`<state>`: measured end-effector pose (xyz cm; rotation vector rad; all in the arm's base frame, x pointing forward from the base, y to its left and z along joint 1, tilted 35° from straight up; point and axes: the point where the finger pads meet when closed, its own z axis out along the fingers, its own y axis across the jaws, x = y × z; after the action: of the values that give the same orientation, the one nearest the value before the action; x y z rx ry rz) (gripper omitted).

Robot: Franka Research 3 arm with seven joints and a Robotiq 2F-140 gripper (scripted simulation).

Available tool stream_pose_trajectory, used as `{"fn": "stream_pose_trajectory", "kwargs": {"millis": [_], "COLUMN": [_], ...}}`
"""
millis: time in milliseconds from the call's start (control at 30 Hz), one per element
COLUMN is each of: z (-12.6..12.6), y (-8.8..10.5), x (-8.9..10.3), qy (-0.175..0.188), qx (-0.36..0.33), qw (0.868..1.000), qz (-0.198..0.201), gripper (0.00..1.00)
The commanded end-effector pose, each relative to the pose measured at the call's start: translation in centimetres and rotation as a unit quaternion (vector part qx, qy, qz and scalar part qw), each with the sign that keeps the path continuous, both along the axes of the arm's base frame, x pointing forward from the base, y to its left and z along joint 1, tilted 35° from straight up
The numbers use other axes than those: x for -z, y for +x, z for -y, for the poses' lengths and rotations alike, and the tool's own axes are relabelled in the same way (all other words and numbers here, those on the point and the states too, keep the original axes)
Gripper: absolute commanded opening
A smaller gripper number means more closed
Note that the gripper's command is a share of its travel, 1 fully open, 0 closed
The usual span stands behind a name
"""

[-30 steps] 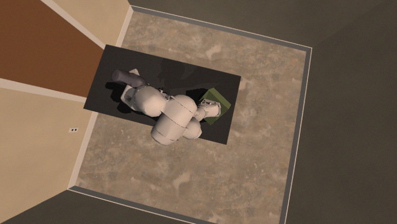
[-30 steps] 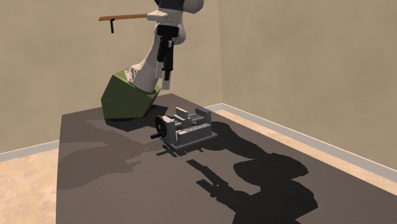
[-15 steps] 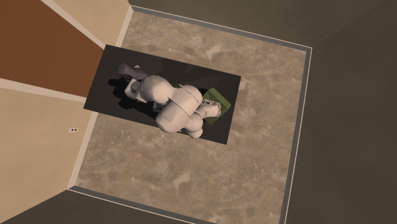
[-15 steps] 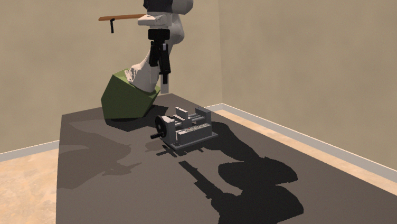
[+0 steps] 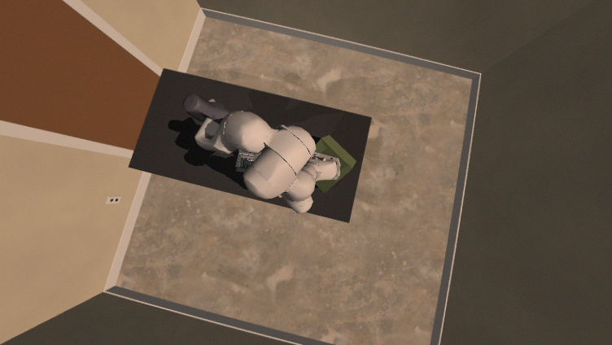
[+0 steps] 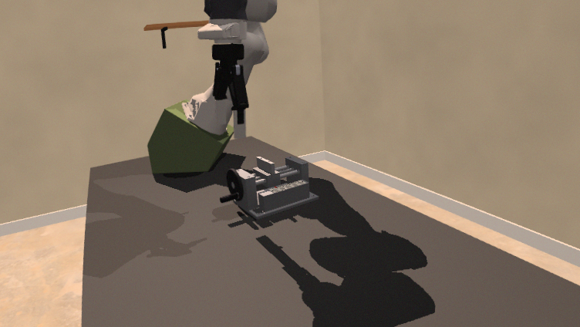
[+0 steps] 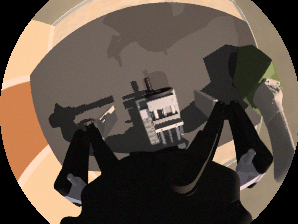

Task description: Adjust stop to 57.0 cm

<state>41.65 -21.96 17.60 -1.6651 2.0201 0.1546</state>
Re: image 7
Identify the grey bench vise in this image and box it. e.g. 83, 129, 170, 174
135, 78, 186, 149

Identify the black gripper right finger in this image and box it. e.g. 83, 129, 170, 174
166, 90, 273, 194

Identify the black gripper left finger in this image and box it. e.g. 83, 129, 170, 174
54, 106, 137, 207

